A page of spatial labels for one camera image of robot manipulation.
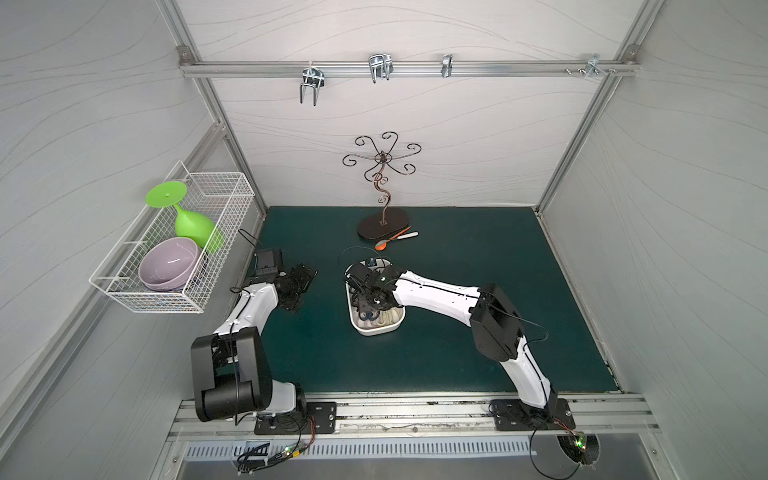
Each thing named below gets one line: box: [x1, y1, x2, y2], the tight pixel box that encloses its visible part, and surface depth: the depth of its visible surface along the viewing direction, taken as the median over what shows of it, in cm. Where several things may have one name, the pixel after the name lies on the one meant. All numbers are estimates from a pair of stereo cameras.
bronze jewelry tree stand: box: [342, 131, 422, 240], surface depth 100 cm
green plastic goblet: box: [146, 180, 225, 251], surface depth 63 cm
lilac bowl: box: [138, 237, 201, 291], surface depth 61 cm
